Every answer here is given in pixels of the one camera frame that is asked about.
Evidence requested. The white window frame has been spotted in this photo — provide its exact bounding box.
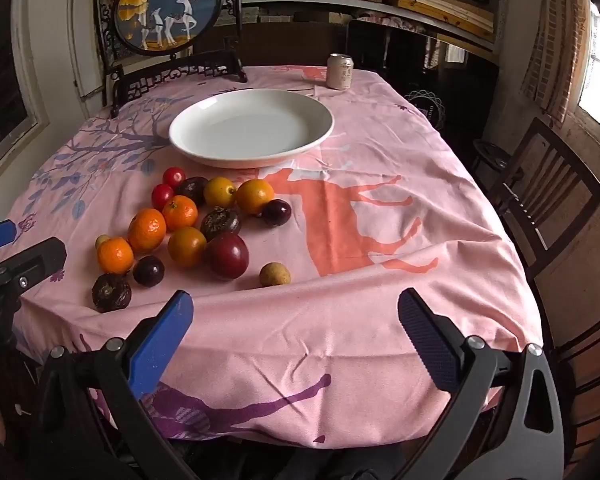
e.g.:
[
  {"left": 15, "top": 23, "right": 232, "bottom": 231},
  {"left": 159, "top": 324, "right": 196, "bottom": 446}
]
[{"left": 0, "top": 35, "right": 51, "bottom": 171}]

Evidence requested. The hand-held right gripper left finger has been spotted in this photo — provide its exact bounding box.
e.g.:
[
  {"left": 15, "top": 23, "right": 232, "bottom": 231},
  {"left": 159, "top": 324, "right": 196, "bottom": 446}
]
[{"left": 35, "top": 289, "right": 201, "bottom": 480}]

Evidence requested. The pale beverage can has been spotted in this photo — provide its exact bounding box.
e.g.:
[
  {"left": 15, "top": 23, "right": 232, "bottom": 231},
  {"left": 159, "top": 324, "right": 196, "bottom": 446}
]
[{"left": 327, "top": 53, "right": 355, "bottom": 91}]

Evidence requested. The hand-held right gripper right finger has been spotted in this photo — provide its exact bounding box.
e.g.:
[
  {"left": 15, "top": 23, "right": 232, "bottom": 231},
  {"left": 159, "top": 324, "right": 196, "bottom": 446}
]
[{"left": 395, "top": 287, "right": 566, "bottom": 480}]

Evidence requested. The white oval plate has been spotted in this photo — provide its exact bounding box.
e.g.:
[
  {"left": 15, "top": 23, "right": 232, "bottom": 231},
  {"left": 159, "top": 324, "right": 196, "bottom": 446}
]
[{"left": 168, "top": 88, "right": 335, "bottom": 169}]

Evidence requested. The large dark red plum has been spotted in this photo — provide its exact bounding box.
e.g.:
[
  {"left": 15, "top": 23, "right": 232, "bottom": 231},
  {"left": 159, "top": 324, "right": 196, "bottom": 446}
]
[{"left": 206, "top": 232, "right": 250, "bottom": 280}]

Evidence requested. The pink printed tablecloth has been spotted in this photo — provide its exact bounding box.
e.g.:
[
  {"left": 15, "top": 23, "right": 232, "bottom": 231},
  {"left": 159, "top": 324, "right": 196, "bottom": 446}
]
[{"left": 0, "top": 65, "right": 546, "bottom": 448}]

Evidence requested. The dark wrinkled passion fruit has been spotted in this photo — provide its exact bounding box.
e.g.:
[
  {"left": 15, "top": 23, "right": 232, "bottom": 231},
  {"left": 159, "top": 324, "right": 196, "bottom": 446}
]
[
  {"left": 91, "top": 273, "right": 132, "bottom": 313},
  {"left": 175, "top": 176, "right": 210, "bottom": 207},
  {"left": 200, "top": 206, "right": 242, "bottom": 242}
]

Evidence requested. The brick patterned curtain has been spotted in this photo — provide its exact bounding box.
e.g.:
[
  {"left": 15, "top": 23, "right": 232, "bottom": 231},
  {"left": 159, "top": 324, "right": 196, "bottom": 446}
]
[{"left": 522, "top": 0, "right": 593, "bottom": 123}]

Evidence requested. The yellow round fruit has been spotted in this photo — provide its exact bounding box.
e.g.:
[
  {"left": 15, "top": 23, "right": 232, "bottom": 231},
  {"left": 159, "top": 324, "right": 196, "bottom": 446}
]
[{"left": 203, "top": 176, "right": 238, "bottom": 209}]

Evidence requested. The dark wooden chair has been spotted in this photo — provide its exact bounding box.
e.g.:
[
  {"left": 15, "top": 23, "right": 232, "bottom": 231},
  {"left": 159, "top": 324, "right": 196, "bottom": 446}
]
[
  {"left": 545, "top": 300, "right": 600, "bottom": 461},
  {"left": 472, "top": 116, "right": 600, "bottom": 281}
]

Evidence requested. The smooth orange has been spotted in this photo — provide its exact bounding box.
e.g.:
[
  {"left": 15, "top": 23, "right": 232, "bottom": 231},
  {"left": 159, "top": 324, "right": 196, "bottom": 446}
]
[
  {"left": 167, "top": 226, "right": 208, "bottom": 268},
  {"left": 235, "top": 179, "right": 275, "bottom": 216}
]

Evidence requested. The dark purple plum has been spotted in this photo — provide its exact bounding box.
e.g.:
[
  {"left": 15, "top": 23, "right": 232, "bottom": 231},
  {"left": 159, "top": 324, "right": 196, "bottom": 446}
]
[
  {"left": 132, "top": 255, "right": 166, "bottom": 288},
  {"left": 262, "top": 199, "right": 293, "bottom": 228}
]

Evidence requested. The stack of wooden boards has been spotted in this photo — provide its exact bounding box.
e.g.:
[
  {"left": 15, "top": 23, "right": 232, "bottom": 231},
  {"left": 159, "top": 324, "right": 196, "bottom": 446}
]
[{"left": 395, "top": 0, "right": 496, "bottom": 43}]

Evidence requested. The white wall shelf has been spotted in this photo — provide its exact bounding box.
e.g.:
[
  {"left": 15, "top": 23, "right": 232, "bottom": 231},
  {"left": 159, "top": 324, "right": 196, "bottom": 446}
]
[{"left": 240, "top": 0, "right": 508, "bottom": 53}]

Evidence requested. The large mandarin orange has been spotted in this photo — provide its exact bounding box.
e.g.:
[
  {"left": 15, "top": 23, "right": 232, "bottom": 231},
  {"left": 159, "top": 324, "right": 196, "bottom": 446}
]
[{"left": 127, "top": 208, "right": 167, "bottom": 255}]

